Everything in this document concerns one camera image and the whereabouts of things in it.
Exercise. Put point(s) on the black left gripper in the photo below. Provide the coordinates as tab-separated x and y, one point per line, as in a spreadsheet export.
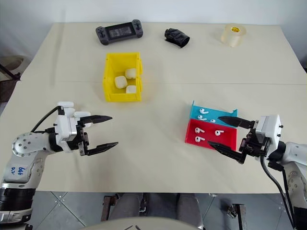
84	141

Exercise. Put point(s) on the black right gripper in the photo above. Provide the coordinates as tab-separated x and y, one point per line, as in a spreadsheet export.
254	145

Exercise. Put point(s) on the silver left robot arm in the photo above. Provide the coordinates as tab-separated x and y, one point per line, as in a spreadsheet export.
24	146

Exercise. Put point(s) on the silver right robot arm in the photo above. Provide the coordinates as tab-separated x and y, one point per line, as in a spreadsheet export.
297	155

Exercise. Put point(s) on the yellow plastic bin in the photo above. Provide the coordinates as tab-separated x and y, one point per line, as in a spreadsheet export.
123	97

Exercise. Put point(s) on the red plastic tray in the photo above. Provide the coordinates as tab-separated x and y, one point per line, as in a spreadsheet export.
208	134

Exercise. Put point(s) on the teal plastic tray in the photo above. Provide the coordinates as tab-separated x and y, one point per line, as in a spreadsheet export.
216	113

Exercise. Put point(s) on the clear tape roll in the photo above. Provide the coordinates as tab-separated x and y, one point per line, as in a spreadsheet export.
232	37

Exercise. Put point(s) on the dark grey handheld game console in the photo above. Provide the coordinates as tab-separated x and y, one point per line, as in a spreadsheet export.
119	31

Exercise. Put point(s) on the black crumpled sleeve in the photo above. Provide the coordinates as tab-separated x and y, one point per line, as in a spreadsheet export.
176	37

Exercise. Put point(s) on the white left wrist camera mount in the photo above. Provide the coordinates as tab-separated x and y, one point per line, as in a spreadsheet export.
64	129

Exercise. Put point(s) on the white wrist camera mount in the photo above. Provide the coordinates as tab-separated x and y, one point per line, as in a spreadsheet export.
268	127
64	129

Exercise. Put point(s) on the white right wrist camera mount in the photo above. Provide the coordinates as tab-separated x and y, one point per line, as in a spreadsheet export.
268	127

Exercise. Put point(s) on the rusty metal table bracket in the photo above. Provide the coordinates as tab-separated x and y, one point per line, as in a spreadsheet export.
106	208
241	215

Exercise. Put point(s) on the pale stool with dark frame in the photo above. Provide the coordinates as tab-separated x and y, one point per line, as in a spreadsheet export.
16	61

